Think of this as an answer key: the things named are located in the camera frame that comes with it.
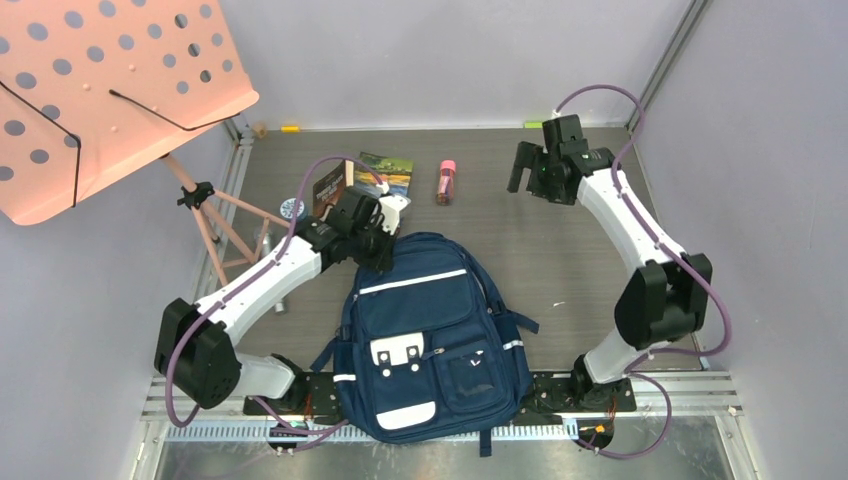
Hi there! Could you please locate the dark Three Days book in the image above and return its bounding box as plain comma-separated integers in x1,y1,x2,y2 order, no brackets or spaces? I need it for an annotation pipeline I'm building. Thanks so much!
312,160,354,219

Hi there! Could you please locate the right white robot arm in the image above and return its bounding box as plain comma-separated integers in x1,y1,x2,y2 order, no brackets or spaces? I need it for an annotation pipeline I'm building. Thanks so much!
507,115,713,411

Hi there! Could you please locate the blue Animal Farm book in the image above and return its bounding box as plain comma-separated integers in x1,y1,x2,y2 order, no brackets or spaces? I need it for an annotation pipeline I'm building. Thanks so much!
351,152,414,197

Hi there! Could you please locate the blue patterned tape roll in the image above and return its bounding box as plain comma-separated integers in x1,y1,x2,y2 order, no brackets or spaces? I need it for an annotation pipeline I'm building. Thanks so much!
279,197,307,222

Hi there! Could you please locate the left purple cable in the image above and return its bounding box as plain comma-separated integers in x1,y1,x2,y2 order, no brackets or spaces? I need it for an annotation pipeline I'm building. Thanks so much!
164,157,389,429

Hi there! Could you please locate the navy blue student backpack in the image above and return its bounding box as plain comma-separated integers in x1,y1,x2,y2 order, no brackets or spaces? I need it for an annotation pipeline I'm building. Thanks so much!
312,232,539,457

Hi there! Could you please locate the aluminium frame rail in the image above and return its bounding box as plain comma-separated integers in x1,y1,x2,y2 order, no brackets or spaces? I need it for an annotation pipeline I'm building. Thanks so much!
141,371,742,441

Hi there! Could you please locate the pink capped tube bottle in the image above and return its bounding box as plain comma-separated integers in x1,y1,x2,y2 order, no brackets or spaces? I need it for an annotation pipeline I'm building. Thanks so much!
436,160,456,206

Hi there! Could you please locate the pink perforated music stand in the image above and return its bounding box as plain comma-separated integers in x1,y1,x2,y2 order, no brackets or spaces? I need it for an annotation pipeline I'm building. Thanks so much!
0,0,313,286

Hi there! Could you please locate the black mounting base plate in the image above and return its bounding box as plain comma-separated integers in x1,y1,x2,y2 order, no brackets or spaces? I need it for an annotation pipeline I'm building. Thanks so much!
243,370,636,426

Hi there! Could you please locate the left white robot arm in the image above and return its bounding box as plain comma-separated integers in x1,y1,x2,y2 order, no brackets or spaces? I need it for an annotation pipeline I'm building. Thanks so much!
154,186,410,414

